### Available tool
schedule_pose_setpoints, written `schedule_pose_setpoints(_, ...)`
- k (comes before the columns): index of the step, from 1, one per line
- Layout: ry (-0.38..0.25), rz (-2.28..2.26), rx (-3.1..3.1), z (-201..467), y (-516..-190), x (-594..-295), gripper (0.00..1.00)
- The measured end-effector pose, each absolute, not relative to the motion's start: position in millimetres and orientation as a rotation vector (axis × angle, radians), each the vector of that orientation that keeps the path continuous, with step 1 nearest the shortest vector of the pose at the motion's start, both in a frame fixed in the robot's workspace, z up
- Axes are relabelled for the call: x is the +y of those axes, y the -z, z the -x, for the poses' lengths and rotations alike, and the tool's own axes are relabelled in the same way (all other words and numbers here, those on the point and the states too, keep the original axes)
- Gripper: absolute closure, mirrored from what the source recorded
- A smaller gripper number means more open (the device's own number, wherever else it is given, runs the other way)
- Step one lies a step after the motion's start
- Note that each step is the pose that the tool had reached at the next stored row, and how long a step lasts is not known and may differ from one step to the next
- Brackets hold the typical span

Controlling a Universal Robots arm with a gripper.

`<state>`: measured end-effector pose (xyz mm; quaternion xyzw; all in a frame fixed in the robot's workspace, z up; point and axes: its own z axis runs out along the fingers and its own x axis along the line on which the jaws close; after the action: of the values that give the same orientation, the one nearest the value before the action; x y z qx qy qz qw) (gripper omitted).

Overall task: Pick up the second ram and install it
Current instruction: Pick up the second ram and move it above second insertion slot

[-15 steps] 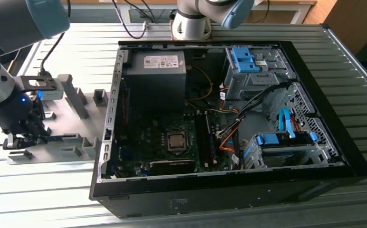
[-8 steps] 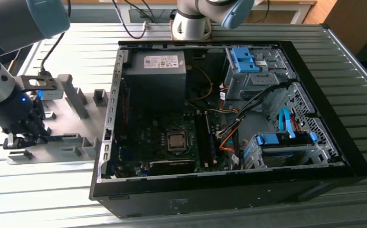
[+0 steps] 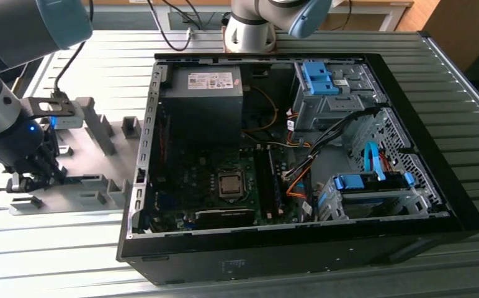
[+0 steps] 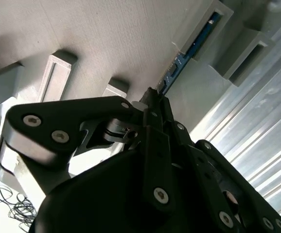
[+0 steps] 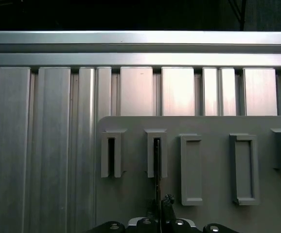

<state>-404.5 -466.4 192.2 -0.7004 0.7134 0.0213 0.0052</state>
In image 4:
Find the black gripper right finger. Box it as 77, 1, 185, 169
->
158, 95, 281, 233

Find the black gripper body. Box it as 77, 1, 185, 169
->
30, 148, 231, 233

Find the blue RAM stick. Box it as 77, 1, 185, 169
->
157, 11, 223, 96

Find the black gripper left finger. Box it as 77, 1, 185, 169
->
0, 86, 177, 215

